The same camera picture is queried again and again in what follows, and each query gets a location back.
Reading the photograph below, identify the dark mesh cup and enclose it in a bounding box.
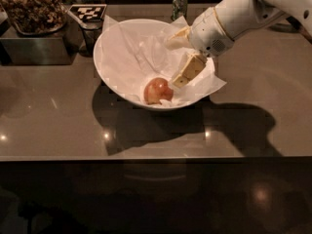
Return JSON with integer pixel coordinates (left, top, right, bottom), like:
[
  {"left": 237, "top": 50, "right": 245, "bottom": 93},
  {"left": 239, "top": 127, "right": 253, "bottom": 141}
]
[{"left": 81, "top": 20, "right": 103, "bottom": 57}]

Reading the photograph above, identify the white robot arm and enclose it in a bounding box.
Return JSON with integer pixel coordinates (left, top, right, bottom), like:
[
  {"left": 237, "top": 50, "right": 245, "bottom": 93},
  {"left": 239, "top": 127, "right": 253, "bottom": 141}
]
[{"left": 167, "top": 0, "right": 312, "bottom": 88}]

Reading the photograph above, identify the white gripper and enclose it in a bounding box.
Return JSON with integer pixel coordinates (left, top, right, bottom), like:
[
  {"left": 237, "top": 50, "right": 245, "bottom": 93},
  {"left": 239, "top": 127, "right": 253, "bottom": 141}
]
[{"left": 165, "top": 7, "right": 234, "bottom": 89}]

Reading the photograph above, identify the tray of brown snacks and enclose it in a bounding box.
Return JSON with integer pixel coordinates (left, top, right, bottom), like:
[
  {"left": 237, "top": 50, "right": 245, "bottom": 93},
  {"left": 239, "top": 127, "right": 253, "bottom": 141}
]
[{"left": 0, "top": 0, "right": 66, "bottom": 36}]

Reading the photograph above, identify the red apple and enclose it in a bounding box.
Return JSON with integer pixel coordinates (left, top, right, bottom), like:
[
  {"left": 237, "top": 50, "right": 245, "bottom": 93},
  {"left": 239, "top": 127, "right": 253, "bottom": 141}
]
[{"left": 143, "top": 77, "right": 174, "bottom": 104}]

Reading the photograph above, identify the white paper liner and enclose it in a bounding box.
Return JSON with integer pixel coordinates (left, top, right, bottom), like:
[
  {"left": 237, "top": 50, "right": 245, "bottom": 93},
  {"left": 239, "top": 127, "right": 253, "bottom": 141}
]
[{"left": 96, "top": 15, "right": 228, "bottom": 108}]

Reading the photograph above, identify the green soda can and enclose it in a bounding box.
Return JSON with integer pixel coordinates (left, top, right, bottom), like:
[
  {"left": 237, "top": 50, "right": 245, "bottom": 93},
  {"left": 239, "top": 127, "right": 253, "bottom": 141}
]
[{"left": 172, "top": 0, "right": 188, "bottom": 20}]

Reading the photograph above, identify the steel box stand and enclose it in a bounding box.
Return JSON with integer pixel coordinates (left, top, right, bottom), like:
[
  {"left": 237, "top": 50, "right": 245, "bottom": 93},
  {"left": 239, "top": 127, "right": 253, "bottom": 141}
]
[{"left": 0, "top": 18, "right": 83, "bottom": 65}]

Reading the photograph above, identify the white bowl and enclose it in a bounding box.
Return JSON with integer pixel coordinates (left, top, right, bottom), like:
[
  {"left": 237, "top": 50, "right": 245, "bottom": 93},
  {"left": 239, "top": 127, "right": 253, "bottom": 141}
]
[{"left": 93, "top": 19, "right": 216, "bottom": 112}]

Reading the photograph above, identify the black white marker tag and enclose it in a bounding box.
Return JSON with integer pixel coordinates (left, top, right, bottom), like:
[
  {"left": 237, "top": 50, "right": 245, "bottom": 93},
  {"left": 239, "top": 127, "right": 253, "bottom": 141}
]
[{"left": 69, "top": 4, "right": 106, "bottom": 22}]

